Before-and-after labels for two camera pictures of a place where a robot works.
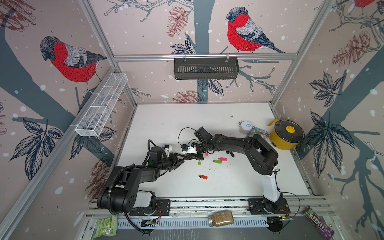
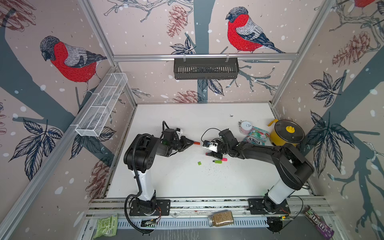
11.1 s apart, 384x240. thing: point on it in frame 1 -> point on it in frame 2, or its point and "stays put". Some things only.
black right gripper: (197, 156) -> (215, 155)
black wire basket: (206, 68) stays put
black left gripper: (174, 159) -> (184, 141)
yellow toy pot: (286, 134) stays put
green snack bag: (107, 226) stays put
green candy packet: (255, 130) stays put
